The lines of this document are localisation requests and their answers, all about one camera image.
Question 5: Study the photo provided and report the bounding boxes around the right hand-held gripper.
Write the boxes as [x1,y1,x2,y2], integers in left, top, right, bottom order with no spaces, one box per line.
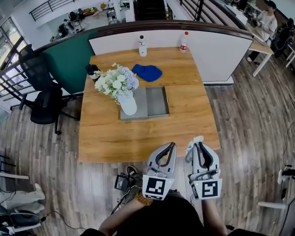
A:
[188,142,223,201]

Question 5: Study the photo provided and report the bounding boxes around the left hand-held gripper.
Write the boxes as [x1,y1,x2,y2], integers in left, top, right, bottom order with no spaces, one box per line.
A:
[142,142,177,202]

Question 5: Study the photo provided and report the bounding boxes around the white paper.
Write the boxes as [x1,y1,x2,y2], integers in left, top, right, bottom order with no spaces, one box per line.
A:
[185,136,204,164]

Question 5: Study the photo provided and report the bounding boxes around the grey box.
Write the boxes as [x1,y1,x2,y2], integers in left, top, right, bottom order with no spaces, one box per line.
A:
[119,86,170,121]

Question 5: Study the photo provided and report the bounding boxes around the blue cloth item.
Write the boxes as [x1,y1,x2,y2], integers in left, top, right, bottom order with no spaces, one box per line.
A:
[131,63,163,83]

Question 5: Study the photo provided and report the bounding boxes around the person's right forearm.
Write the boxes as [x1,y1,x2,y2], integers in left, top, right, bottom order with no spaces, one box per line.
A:
[201,198,229,236]

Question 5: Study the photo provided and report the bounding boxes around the person's left forearm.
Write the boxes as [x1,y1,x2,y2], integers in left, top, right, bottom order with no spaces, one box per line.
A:
[98,192,154,236]

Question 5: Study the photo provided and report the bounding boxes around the black device box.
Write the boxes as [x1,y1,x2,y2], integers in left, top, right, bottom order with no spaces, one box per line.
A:
[114,173,135,191]

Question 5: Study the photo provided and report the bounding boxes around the person's dark shoe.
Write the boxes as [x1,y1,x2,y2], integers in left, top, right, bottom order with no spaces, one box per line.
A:
[126,165,139,179]

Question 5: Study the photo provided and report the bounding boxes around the person's olive trousers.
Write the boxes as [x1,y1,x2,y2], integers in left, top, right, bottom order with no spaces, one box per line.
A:
[122,177,187,206]

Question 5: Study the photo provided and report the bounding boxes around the person's black shirt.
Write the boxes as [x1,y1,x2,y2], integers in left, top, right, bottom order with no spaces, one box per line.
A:
[80,197,268,236]

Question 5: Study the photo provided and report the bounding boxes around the white vase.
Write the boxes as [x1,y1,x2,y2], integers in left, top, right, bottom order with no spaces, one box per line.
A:
[117,90,138,116]

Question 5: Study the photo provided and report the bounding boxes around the white flower bouquet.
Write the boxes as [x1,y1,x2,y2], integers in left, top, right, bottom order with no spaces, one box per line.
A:
[94,62,140,100]

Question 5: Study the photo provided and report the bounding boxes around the white partition panel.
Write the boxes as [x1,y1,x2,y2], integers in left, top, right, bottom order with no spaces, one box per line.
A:
[88,29,254,85]

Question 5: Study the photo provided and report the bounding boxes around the clear bottle with black cap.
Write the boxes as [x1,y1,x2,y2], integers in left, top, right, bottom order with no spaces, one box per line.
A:
[138,35,148,57]

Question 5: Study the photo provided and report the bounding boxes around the clear bottle with red cap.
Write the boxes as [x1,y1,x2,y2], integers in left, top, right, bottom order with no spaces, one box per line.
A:
[179,31,189,53]

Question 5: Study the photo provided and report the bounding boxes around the white desk with wooden top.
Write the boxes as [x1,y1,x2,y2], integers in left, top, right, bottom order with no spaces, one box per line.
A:
[245,23,275,78]

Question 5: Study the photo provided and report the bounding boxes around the black office chair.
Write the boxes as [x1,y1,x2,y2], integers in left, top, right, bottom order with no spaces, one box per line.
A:
[17,44,80,136]

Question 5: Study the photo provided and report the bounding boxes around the green partition panel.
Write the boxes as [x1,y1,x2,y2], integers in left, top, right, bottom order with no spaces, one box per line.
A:
[40,30,99,96]

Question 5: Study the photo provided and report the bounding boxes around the dark staircase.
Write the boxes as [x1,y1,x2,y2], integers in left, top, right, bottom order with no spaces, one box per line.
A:
[135,0,167,22]

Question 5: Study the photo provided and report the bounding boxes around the black stair railing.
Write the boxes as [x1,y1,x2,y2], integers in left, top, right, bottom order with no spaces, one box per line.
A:
[163,0,239,30]

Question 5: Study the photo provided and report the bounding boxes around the black window railing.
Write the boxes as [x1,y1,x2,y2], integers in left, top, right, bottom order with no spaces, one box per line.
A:
[0,58,41,103]

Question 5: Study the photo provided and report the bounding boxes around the wooden bead bracelet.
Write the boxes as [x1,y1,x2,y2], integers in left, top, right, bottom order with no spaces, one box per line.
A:
[136,190,154,207]

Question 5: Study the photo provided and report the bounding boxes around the thin black floor cable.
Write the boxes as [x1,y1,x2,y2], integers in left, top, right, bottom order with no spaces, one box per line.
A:
[282,120,295,168]

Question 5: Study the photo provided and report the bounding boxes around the black floor cable with plug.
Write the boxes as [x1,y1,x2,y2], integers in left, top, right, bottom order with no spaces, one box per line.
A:
[40,210,87,232]

